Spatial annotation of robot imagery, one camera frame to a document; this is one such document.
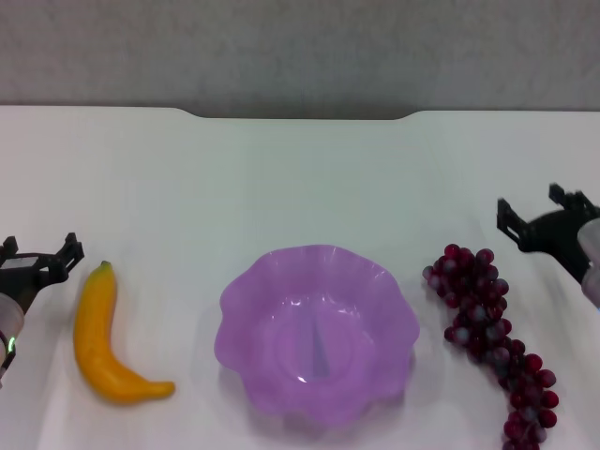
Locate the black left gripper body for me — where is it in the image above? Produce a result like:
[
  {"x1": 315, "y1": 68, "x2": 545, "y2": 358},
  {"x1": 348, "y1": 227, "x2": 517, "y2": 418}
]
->
[{"x1": 0, "y1": 251, "x2": 52, "y2": 313}]

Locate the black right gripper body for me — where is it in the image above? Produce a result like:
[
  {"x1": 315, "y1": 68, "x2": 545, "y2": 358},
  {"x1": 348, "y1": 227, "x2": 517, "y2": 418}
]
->
[{"x1": 518, "y1": 208, "x2": 593, "y2": 283}]

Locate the yellow plastic banana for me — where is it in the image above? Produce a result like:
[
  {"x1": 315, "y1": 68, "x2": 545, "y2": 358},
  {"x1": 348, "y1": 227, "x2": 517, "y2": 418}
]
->
[{"x1": 73, "y1": 260, "x2": 176, "y2": 403}]

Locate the dark red grape bunch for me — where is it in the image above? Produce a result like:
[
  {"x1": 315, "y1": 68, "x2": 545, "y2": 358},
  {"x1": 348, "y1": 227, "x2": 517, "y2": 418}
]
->
[{"x1": 422, "y1": 243, "x2": 561, "y2": 450}]

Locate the purple wavy plastic bowl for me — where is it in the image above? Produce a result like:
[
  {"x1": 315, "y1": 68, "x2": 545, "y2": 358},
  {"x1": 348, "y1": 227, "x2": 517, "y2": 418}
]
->
[{"x1": 214, "y1": 243, "x2": 421, "y2": 428}]

